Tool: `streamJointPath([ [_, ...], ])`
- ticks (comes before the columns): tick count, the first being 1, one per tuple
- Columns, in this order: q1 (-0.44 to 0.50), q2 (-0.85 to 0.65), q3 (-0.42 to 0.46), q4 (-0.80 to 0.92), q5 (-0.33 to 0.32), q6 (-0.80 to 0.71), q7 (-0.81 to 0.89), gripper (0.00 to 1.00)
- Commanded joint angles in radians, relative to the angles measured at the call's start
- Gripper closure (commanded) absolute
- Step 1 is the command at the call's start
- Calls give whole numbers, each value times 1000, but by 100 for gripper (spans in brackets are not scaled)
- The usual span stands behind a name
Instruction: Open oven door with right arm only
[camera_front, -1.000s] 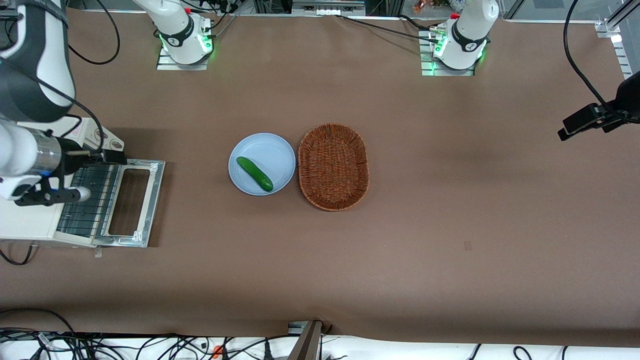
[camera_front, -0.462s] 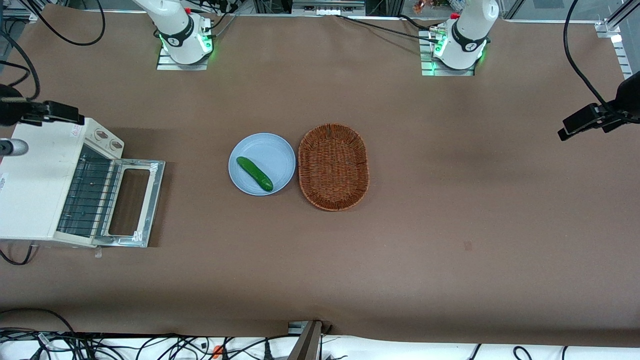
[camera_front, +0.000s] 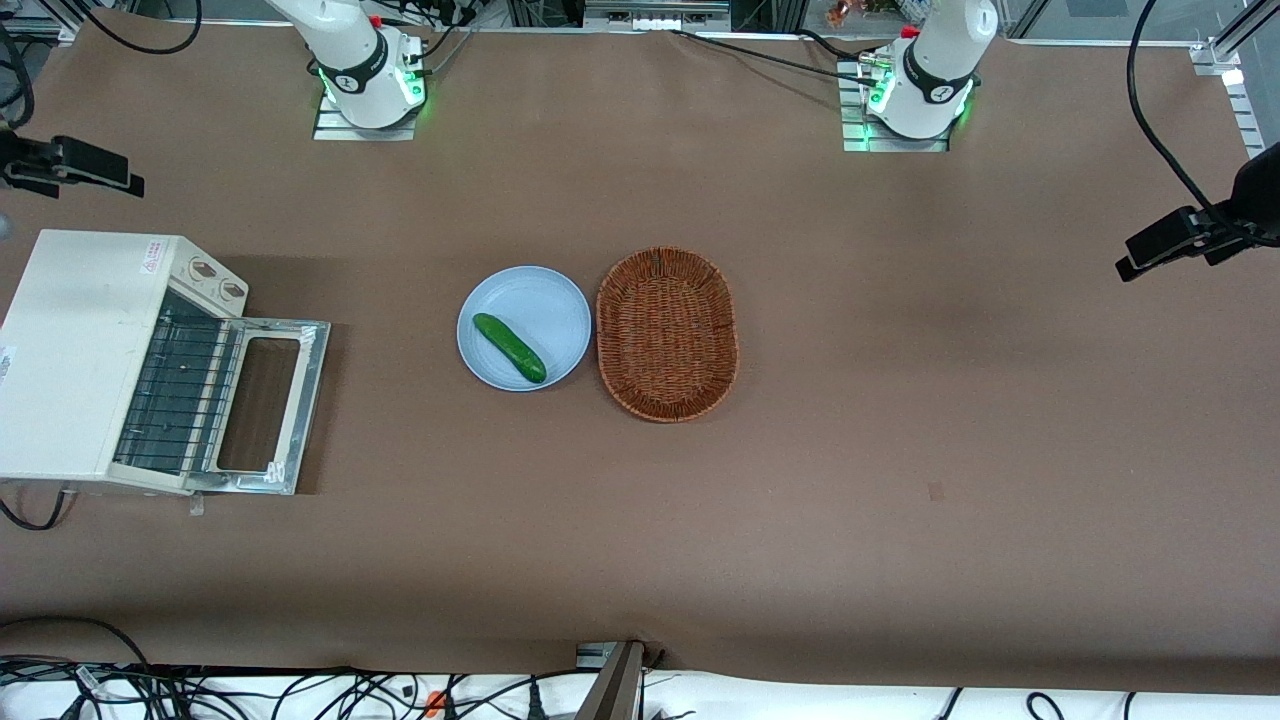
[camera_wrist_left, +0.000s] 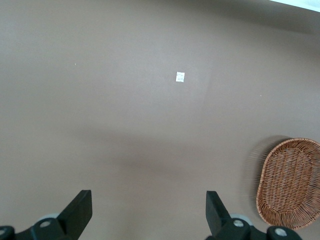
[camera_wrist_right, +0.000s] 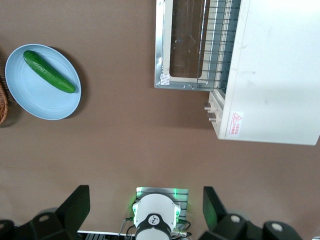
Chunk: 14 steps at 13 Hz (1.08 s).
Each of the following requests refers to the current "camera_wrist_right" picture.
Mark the brown wicker basket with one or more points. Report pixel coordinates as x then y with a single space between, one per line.
2 110

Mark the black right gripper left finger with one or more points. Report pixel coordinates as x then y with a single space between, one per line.
72 210

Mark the red warning sticker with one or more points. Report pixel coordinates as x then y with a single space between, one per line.
236 123

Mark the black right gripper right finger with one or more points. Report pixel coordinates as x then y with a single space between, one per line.
215 212

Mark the large silver oven knob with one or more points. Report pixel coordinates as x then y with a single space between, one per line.
212 117

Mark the white toaster oven body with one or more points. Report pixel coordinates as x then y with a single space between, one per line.
275 75

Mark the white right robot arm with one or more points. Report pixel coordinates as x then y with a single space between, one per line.
155 210

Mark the light blue plate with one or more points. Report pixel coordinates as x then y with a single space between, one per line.
42 102

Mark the green cucumber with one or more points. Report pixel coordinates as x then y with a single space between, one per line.
47 72

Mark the white label sticker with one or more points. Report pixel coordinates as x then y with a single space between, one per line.
165 79

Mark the small silver oven knob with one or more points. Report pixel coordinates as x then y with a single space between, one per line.
207 106

